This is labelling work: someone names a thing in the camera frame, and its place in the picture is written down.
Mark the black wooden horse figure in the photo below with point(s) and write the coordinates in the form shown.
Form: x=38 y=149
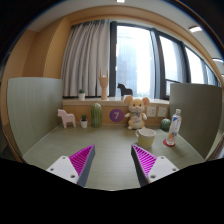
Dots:
x=125 y=90

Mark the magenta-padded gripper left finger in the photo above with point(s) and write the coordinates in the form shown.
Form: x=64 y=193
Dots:
x=63 y=168

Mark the round green cactus figure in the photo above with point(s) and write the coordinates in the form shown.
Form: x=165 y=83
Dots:
x=165 y=124

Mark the wooden hand model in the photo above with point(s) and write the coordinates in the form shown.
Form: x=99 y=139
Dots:
x=104 y=86

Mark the white wall socket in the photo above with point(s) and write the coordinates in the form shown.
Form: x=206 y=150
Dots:
x=162 y=111
x=151 y=111

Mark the small plant in white pot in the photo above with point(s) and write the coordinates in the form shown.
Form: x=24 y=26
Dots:
x=81 y=96
x=84 y=124

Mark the grey-green left desk partition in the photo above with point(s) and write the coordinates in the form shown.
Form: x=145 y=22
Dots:
x=33 y=113

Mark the grey-green desk partition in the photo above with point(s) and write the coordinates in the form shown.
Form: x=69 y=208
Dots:
x=200 y=106
x=33 y=113

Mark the beige mouse plush toy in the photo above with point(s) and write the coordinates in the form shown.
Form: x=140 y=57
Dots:
x=136 y=115

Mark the ceiling lights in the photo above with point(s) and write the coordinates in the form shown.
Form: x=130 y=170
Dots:
x=195 y=29

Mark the dark-framed window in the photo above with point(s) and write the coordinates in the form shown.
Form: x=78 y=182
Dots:
x=161 y=63

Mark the grey curtain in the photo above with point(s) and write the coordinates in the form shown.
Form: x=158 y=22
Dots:
x=85 y=60

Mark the flat round red coaster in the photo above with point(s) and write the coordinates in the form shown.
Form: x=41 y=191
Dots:
x=165 y=143

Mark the white and yellow mug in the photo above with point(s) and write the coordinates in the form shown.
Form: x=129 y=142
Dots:
x=146 y=138

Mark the grey-green right desk partition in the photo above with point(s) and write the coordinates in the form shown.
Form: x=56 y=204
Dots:
x=200 y=106

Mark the tall green cactus figure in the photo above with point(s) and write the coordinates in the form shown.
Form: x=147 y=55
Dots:
x=96 y=116

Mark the round purple number sign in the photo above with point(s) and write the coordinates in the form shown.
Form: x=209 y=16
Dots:
x=116 y=115

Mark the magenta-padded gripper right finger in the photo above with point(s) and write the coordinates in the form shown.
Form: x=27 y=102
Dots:
x=162 y=168

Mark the clear plastic drink bottle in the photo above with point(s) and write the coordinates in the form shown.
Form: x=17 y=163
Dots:
x=174 y=128

